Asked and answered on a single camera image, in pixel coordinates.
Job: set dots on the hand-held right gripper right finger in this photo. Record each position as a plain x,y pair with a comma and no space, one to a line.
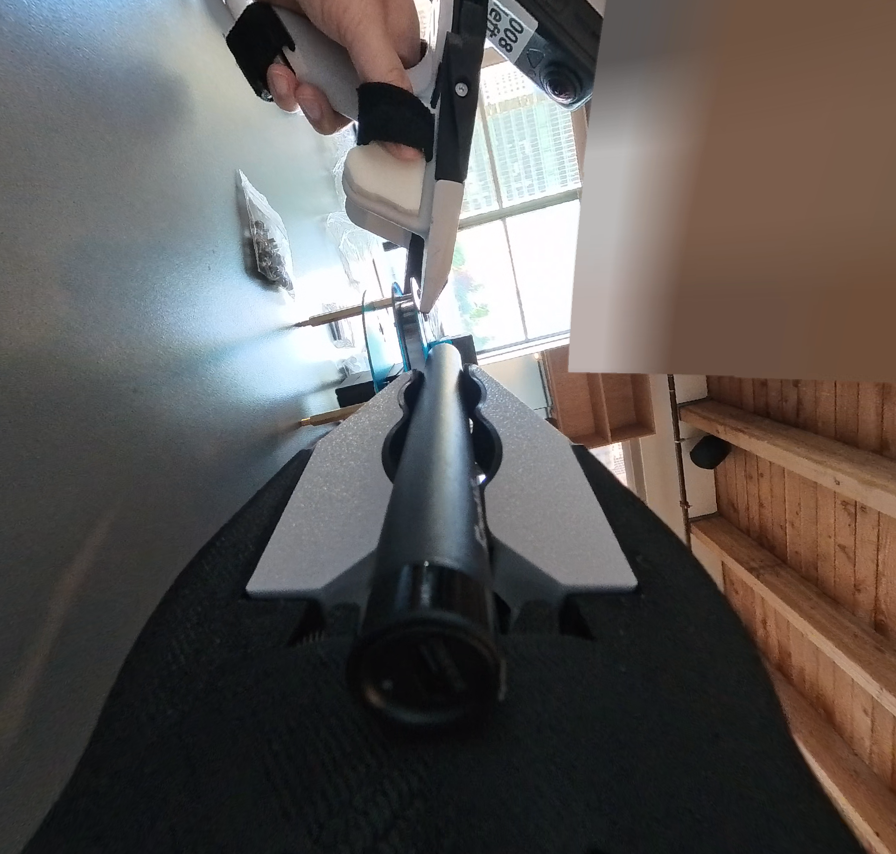
553,518

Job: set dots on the blue toy robot arm base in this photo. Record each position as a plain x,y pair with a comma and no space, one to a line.
388,336

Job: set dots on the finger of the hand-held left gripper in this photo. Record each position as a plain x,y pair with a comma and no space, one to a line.
441,237

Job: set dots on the black ceiling speaker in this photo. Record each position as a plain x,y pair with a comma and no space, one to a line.
710,453

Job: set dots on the grey desk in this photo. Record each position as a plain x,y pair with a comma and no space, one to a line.
105,308

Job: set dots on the wooden shelf unit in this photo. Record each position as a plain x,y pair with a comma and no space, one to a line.
602,406

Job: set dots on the bag of metal screws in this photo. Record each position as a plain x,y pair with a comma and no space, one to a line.
269,244

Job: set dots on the crumpled clear plastic bag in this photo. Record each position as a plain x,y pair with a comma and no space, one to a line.
357,244

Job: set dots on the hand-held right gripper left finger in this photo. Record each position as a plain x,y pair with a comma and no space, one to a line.
329,518

